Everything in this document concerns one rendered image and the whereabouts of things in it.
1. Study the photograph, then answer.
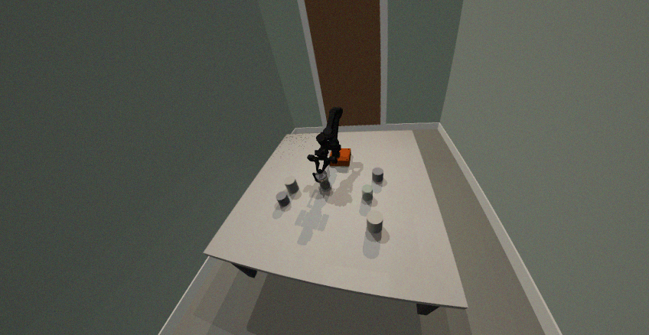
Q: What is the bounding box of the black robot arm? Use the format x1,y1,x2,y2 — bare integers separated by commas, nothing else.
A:
315,107,343,158

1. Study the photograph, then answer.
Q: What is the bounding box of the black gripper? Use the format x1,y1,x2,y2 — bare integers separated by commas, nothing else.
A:
307,148,338,173

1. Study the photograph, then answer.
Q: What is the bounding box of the glass french press with black knob plunger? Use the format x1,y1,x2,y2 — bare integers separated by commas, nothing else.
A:
313,169,331,192

